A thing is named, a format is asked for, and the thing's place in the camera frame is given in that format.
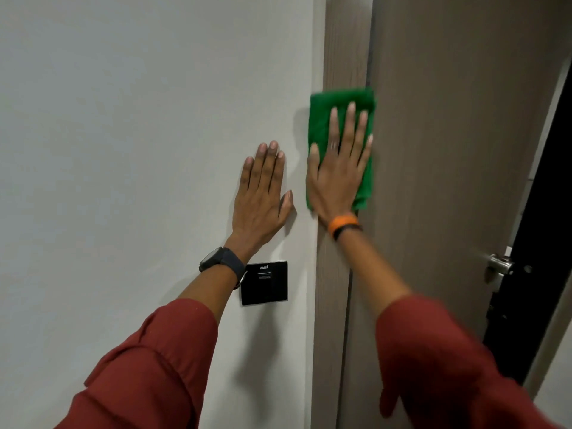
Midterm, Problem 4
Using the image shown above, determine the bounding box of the person's left forearm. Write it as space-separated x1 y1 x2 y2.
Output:
56 262 240 429

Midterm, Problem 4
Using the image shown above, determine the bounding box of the person's left hand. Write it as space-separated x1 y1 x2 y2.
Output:
231 140 294 252

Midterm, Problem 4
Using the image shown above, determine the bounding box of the black wrist watch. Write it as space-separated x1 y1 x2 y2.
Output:
199 247 248 290

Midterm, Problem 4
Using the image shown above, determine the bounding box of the brown wooden door frame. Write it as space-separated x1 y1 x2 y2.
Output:
310 0 374 429

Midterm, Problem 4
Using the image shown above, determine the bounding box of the black wall key card switch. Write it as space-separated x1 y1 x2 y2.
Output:
240 261 288 307

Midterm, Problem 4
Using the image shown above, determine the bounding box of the brown wooden door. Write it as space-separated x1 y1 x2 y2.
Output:
337 0 572 429

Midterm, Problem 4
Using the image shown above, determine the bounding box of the person's right forearm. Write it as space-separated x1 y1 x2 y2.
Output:
338 227 565 429

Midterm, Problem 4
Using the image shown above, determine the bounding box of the green cleaning cloth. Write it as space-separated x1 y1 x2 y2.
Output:
306 87 376 212

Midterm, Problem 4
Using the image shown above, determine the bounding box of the person's right hand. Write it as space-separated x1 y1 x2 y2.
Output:
307 102 374 224

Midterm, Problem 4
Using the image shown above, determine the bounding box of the orange wristband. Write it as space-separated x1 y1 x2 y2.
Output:
327 213 363 242

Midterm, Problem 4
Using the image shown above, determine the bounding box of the silver door handle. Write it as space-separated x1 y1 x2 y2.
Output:
485 254 515 283

